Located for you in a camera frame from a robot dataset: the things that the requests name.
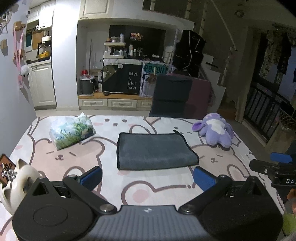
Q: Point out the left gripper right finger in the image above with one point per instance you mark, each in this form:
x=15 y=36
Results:
x=213 y=188

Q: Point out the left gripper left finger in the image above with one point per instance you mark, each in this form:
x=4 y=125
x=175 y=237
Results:
x=81 y=188

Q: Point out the grey microfiber towel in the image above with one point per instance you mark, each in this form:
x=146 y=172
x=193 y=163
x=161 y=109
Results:
x=142 y=152

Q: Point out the bunny pattern tablecloth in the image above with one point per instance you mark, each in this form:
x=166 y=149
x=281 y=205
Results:
x=136 y=178

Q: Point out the purple plush toy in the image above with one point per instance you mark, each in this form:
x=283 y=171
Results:
x=215 y=129

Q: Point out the floral tissue pack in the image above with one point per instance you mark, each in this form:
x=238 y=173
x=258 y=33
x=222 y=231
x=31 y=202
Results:
x=68 y=131

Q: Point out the white cat figurine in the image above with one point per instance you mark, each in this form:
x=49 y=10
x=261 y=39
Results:
x=14 y=192

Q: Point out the white drawer cabinet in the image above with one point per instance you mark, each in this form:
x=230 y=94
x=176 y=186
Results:
x=114 y=102

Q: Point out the dark grey trash bin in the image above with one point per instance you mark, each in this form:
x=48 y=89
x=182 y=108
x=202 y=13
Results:
x=87 y=84

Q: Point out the dark blue chair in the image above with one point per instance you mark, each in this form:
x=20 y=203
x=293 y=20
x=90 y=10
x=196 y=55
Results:
x=170 y=96

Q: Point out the black have a nice day cloth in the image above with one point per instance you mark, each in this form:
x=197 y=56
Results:
x=122 y=78

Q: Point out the white kitchen cabinet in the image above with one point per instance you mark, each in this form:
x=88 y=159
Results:
x=41 y=85

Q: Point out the poison sign board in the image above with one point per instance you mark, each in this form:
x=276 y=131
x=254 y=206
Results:
x=150 y=71

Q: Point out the black hanging jacket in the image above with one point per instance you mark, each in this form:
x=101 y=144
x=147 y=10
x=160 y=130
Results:
x=189 y=51

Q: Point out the white shelf rack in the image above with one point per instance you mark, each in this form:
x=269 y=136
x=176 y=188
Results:
x=114 y=50

